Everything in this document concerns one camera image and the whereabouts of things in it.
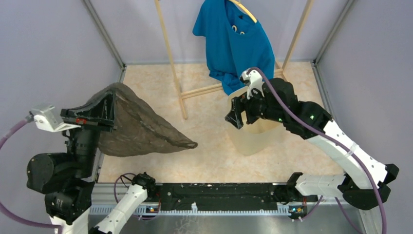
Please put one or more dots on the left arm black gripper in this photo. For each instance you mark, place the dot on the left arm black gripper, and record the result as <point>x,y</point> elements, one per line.
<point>101,107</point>

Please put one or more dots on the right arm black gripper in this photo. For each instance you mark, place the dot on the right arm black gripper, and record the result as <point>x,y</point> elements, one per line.
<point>238,104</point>

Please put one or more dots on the cream plastic trash bin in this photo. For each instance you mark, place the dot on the cream plastic trash bin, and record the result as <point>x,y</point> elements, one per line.
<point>253,138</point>

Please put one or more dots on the dark translucent trash bag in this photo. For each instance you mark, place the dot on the dark translucent trash bag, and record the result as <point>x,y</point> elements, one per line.
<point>139,129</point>

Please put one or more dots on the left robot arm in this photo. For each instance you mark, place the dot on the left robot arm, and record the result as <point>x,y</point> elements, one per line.
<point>61,178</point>

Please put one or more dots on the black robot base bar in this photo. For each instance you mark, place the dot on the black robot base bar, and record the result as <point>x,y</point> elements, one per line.
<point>220,196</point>

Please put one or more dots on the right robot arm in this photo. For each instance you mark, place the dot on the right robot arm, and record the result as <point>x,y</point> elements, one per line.
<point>364,181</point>

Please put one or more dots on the blue t-shirt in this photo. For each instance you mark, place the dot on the blue t-shirt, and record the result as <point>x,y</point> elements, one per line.
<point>234,43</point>

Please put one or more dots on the wooden clothes hanger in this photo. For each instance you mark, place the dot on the wooden clothes hanger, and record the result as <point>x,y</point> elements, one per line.
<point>244,9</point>

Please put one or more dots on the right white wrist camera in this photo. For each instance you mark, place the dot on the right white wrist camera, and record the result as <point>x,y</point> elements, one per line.
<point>253,79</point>

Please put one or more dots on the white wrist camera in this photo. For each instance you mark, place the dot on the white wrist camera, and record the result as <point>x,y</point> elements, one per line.
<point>253,79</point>
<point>46,118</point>

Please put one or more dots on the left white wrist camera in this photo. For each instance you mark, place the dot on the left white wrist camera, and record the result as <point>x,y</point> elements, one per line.
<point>46,118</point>

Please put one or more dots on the aluminium corner frame post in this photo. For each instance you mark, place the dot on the aluminium corner frame post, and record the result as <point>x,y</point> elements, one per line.
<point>106,37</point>

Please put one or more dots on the right aluminium corner post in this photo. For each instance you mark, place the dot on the right aluminium corner post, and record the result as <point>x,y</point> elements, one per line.
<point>316,62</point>

